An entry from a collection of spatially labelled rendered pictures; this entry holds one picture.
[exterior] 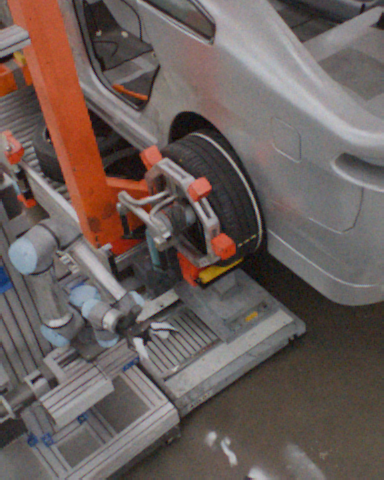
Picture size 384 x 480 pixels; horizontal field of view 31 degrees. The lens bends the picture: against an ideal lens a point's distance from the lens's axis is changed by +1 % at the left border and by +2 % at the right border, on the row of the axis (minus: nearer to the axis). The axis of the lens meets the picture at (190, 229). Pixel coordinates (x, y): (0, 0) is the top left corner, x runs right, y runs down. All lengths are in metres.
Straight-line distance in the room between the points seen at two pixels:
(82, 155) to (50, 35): 0.62
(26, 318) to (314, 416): 1.50
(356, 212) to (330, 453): 1.32
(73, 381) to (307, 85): 1.49
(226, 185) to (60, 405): 1.16
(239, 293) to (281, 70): 1.52
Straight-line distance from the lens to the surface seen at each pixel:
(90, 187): 3.55
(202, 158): 3.16
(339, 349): 3.83
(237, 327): 3.72
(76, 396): 2.92
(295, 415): 3.60
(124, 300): 2.57
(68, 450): 3.42
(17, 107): 5.77
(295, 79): 2.62
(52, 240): 2.50
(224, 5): 2.93
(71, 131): 3.35
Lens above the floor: 3.01
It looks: 41 degrees down
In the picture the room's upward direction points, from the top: 10 degrees counter-clockwise
